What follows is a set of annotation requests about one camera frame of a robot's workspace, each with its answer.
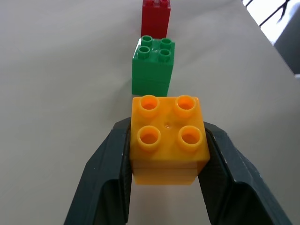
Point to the dark window frame bars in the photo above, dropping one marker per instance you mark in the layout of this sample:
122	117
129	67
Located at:
273	14

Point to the green studded building block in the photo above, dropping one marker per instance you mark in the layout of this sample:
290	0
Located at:
152	70

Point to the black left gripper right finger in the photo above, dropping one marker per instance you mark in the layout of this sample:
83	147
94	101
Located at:
236	178

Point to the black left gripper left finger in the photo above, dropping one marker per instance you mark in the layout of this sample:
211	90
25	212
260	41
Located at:
103	173

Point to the red studded building block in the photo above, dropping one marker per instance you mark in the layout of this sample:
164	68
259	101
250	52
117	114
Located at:
155	20

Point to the yellow studded building block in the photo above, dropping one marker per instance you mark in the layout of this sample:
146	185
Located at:
167	140

